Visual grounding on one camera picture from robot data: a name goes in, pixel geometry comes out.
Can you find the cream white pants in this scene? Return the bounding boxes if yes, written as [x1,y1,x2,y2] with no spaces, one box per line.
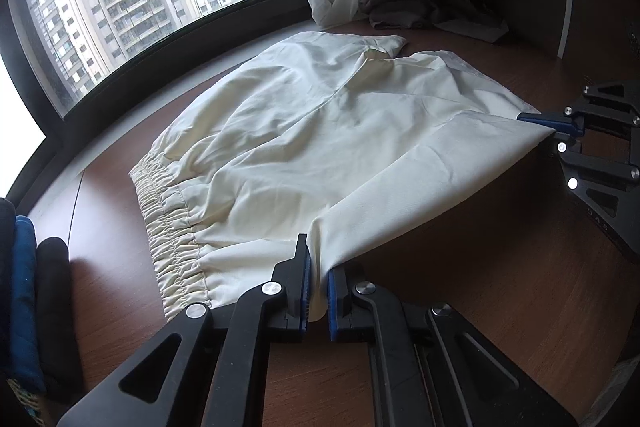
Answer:
[130,31,549,320]

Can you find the black folded garment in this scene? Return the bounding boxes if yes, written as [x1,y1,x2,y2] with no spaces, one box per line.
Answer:
[36,237,85,405]

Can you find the blue folded garment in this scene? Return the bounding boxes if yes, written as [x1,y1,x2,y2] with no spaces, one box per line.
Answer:
[10,216,44,393]

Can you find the dark navy folded garment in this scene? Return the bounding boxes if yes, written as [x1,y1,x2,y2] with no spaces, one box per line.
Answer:
[0,198,15,377]

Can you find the black window frame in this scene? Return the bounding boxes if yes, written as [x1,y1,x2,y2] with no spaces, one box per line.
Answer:
[1,0,310,213]

